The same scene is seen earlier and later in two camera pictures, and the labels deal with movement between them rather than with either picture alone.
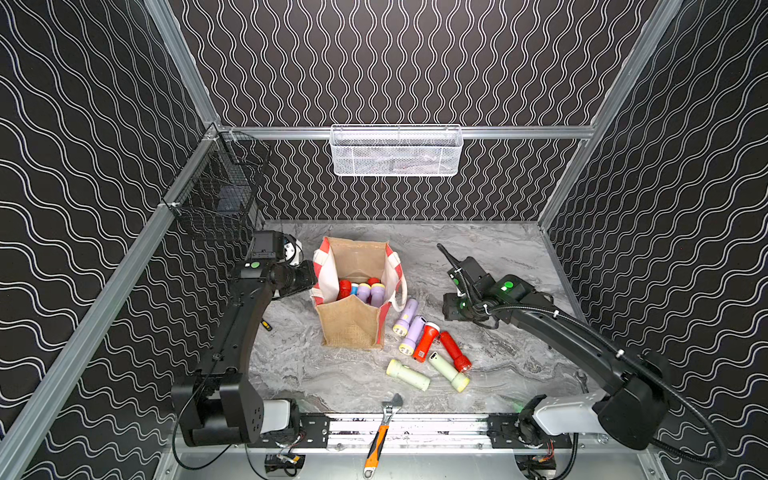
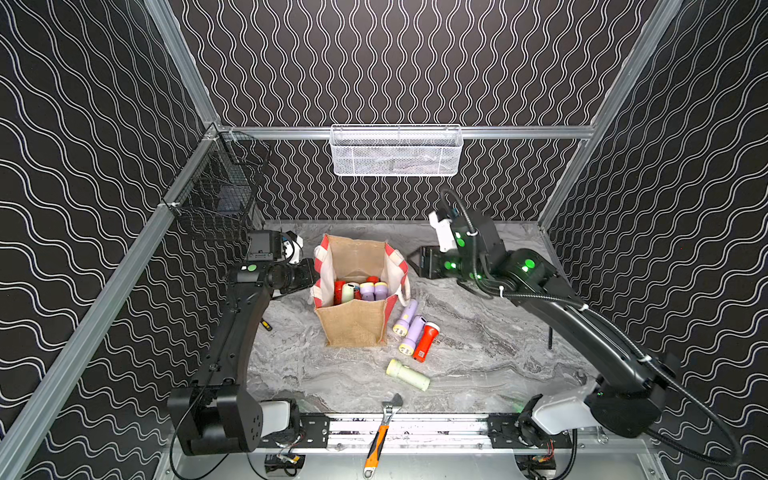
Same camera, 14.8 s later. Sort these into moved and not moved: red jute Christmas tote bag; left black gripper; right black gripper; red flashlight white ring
Moved: right black gripper
Not moved: red jute Christmas tote bag; left black gripper; red flashlight white ring
